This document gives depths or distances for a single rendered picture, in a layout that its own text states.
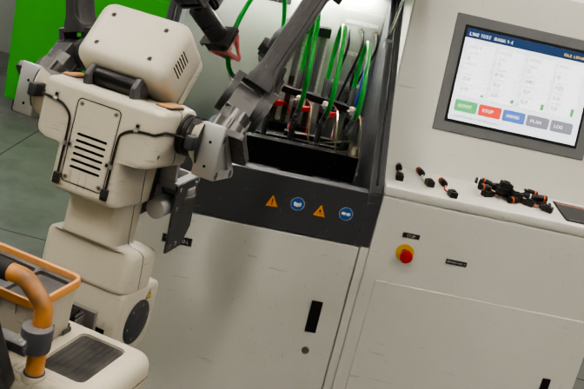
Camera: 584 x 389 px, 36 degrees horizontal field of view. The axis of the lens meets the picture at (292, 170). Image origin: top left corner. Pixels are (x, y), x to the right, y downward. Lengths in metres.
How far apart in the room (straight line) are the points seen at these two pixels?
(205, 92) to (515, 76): 0.98
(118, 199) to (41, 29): 3.80
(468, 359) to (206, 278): 0.80
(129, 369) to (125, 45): 0.63
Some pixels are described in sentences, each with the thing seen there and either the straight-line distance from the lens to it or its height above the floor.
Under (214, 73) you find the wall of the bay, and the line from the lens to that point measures 2.95.
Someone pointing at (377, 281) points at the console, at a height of 0.70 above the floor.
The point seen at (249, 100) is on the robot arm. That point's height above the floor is 1.26.
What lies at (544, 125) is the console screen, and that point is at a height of 1.18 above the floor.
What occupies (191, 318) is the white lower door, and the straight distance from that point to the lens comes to 2.65.
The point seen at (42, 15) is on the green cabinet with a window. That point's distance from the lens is 5.57.
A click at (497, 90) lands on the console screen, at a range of 2.77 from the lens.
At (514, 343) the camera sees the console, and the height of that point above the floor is 0.59.
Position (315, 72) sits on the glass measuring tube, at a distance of 2.91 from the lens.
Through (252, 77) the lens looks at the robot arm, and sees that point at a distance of 1.92.
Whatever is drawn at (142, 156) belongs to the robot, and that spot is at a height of 1.14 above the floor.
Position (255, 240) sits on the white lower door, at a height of 0.74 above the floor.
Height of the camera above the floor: 1.72
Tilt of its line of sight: 18 degrees down
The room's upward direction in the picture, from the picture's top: 13 degrees clockwise
